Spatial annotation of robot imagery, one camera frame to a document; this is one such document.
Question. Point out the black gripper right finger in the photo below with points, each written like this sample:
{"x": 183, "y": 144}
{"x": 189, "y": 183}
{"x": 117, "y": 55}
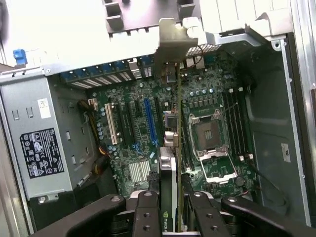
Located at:
{"x": 207, "y": 217}

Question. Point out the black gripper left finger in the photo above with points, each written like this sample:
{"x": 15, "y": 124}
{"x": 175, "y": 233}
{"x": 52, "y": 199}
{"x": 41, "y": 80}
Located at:
{"x": 148, "y": 214}

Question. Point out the blue expansion slot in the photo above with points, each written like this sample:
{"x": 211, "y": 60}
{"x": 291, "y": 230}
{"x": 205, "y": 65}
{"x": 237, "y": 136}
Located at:
{"x": 150, "y": 123}

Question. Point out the white expansion slot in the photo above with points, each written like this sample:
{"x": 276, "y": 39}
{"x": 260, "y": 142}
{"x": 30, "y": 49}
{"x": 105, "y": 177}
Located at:
{"x": 110, "y": 123}

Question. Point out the metal socket cover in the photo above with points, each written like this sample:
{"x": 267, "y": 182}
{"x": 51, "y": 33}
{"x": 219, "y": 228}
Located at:
{"x": 222, "y": 180}

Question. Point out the silver chipset heatsink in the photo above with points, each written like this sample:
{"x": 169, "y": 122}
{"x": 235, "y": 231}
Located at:
{"x": 139, "y": 172}

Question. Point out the CPU socket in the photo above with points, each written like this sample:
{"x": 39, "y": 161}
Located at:
{"x": 208, "y": 133}

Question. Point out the socket locking lever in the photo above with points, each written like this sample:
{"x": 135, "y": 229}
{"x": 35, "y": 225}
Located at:
{"x": 229, "y": 108}

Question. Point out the open black PC case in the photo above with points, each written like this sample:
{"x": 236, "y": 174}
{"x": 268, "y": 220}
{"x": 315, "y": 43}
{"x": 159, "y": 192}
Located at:
{"x": 271, "y": 111}

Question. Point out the green motherboard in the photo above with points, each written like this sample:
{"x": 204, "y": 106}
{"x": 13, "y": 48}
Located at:
{"x": 212, "y": 81}

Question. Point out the grey power supply unit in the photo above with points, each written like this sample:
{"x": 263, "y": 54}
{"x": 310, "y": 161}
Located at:
{"x": 29, "y": 106}

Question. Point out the grey parts rack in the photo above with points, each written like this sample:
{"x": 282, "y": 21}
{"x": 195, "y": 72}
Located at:
{"x": 148, "y": 14}

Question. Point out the blue case latch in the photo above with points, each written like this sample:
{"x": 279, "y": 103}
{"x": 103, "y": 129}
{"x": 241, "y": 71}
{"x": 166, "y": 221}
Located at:
{"x": 19, "y": 56}

